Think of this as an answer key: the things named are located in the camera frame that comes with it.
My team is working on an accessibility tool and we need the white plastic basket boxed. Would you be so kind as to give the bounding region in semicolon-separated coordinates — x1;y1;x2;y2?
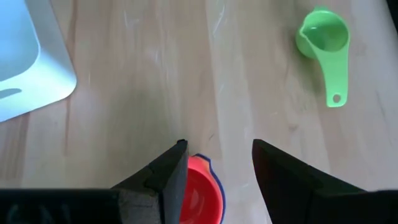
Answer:
0;0;78;123

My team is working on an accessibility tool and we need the purple measuring cup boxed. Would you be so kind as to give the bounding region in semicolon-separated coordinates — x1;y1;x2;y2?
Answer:
194;152;227;224

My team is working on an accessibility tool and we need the green measuring cup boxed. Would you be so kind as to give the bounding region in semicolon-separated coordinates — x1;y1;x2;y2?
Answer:
295;6;351;108

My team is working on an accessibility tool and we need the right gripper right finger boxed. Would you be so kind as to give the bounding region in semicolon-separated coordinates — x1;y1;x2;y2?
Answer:
252;138;365;224

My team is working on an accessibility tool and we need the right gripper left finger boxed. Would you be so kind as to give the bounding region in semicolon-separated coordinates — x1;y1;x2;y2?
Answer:
111;139;189;224

